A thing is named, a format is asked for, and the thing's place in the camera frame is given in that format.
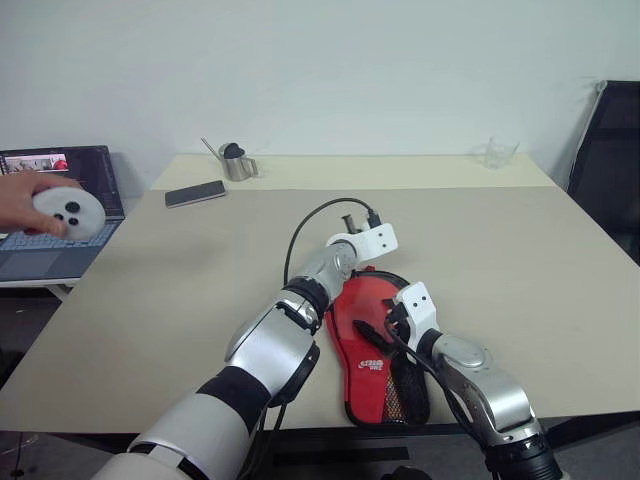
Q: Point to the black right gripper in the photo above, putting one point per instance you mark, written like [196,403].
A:
[399,322]

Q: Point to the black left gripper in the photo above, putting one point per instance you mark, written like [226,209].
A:
[347,223]

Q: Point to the red and black paddle case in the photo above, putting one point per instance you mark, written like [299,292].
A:
[360,300]

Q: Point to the white round disc controller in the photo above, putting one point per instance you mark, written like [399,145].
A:
[85,210]

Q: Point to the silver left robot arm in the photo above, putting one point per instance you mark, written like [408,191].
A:
[270,345]

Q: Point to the person's bare hand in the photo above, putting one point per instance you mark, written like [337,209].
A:
[20,205]

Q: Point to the stainless steel cup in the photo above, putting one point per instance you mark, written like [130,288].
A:
[237,167]

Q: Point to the black object in cup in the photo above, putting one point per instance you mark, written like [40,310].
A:
[234,150]

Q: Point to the black smartphone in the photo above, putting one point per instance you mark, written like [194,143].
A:
[195,195]

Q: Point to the thin metal stirring rod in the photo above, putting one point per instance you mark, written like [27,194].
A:
[210,146]

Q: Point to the clear glass cup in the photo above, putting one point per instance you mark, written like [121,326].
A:
[500,152]

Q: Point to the open grey laptop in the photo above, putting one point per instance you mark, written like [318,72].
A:
[95,170]

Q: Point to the black mesh office chair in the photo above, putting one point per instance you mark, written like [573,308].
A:
[610,150]

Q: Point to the white side table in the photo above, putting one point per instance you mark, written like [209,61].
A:
[55,289]

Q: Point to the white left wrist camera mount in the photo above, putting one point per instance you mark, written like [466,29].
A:
[375,242]

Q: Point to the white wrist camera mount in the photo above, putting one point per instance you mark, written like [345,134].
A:
[422,310]
[375,242]

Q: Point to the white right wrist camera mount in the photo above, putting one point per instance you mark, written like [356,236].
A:
[422,310]

